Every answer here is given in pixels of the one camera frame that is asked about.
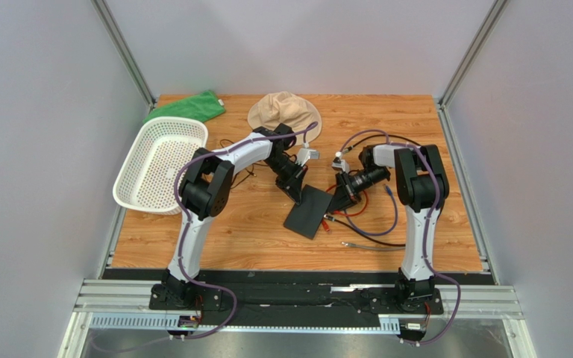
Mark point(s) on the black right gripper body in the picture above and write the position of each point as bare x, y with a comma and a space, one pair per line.
342, 192

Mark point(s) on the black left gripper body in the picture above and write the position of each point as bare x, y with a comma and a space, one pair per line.
283, 168

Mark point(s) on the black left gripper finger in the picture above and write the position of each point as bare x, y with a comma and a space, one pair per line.
286, 185
298, 191

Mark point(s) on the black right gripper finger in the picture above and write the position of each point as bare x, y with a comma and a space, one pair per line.
347, 197
333, 206

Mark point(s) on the black Mercury network switch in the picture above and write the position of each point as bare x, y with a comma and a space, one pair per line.
306, 217

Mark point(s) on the black power adapter with cord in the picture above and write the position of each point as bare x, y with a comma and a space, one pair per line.
241, 154

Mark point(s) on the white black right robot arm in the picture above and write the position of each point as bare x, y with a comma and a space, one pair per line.
422, 187

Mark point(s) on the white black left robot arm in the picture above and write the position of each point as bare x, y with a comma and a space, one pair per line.
202, 189

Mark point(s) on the beige bucket hat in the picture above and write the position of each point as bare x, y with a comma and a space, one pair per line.
289, 109

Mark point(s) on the green cloth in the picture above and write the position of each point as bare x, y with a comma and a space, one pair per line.
201, 107

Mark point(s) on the white perforated plastic basket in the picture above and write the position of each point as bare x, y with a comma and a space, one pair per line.
162, 147

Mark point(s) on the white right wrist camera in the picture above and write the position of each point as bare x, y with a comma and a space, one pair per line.
339, 163

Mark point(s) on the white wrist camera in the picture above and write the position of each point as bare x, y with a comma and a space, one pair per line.
339, 163
306, 153

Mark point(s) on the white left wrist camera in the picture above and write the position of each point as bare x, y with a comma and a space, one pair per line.
306, 153

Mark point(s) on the aluminium front rail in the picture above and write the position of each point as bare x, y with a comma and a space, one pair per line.
109, 304

